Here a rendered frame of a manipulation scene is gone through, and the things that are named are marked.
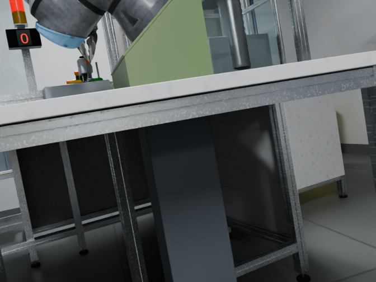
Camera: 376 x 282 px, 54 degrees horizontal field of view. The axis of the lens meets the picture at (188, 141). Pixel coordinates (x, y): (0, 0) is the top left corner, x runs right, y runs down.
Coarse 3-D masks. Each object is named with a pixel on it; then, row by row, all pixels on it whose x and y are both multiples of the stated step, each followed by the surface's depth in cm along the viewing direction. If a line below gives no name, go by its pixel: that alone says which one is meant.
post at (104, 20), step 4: (104, 16) 255; (104, 20) 255; (104, 24) 254; (104, 28) 255; (108, 28) 256; (104, 32) 257; (108, 32) 256; (104, 36) 259; (108, 36) 256; (108, 40) 255; (108, 44) 255; (108, 48) 255; (108, 52) 258; (112, 52) 257; (108, 56) 259; (112, 56) 257; (112, 60) 257; (112, 64) 257; (112, 68) 257
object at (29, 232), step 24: (48, 144) 277; (72, 144) 285; (96, 144) 293; (24, 168) 270; (48, 168) 277; (72, 168) 285; (96, 168) 293; (144, 168) 311; (24, 192) 237; (48, 192) 277; (96, 192) 293; (144, 192) 310; (24, 216) 236; (48, 216) 276; (72, 216) 284; (96, 216) 288
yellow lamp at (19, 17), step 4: (12, 12) 142; (16, 12) 142; (20, 12) 142; (24, 12) 144; (12, 16) 143; (16, 16) 142; (20, 16) 142; (24, 16) 143; (16, 20) 142; (20, 20) 142; (24, 20) 143
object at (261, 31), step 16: (208, 0) 236; (224, 0) 242; (240, 0) 247; (256, 0) 253; (208, 16) 236; (224, 16) 241; (256, 16) 253; (272, 16) 259; (208, 32) 236; (224, 32) 241; (256, 32) 253; (272, 32) 259; (224, 48) 241; (256, 48) 252; (272, 48) 258; (224, 64) 241; (256, 64) 252; (272, 64) 258
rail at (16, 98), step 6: (42, 90) 120; (0, 96) 114; (6, 96) 115; (12, 96) 116; (18, 96) 116; (24, 96) 117; (30, 96) 118; (36, 96) 119; (42, 96) 120; (0, 102) 115; (6, 102) 115; (12, 102) 116; (18, 102) 116
